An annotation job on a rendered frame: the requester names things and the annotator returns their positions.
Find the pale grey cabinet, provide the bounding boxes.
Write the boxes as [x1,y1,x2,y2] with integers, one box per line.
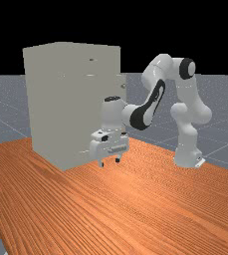
[22,41,127,172]

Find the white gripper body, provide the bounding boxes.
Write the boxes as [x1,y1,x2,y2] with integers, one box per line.
[89,128,130,163]

